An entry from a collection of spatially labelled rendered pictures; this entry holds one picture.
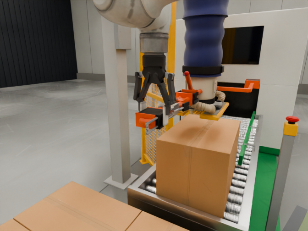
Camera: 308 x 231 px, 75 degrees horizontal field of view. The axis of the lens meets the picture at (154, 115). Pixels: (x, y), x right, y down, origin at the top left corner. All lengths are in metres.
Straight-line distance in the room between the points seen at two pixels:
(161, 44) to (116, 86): 1.45
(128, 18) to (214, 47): 0.71
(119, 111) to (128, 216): 1.13
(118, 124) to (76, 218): 1.10
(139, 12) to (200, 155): 0.79
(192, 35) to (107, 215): 1.08
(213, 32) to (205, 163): 0.67
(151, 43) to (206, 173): 0.75
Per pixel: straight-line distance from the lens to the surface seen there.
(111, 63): 2.05
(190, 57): 1.14
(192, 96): 0.95
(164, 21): 0.63
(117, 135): 2.18
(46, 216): 1.39
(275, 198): 1.72
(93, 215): 1.31
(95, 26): 13.37
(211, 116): 1.09
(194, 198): 1.24
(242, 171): 1.76
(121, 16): 0.49
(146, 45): 0.63
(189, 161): 1.12
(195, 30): 1.14
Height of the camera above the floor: 1.40
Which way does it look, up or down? 16 degrees down
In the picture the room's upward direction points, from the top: straight up
